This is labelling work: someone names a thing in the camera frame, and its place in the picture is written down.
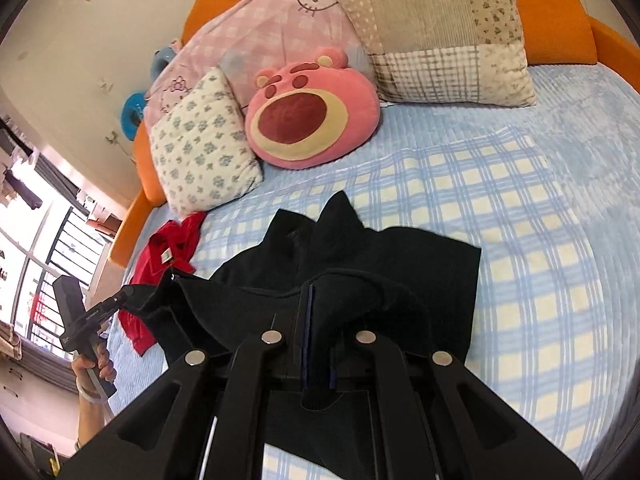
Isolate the black large garment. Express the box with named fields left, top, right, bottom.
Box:
left=132, top=192, right=480, bottom=479

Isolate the person's left forearm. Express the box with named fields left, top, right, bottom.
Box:
left=75, top=389, right=113, bottom=451

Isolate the person's left hand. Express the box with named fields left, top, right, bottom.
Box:
left=70, top=327, right=117, bottom=404

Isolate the window with metal bars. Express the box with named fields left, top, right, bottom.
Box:
left=1, top=162, right=111, bottom=360

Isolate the red garment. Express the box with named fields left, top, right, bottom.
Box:
left=117, top=211, right=207, bottom=356

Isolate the white floral pillow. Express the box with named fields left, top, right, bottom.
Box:
left=149, top=67, right=264, bottom=218

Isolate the pink bear plush cushion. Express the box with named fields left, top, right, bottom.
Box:
left=245, top=47, right=381, bottom=170

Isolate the blue checked bed sheet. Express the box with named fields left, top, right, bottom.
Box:
left=104, top=62, right=640, bottom=480

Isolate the pink Hello Kitty quilt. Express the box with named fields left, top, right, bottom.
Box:
left=144, top=0, right=374, bottom=128

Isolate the beige patchwork pillow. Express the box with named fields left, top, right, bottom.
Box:
left=337, top=0, right=536, bottom=107

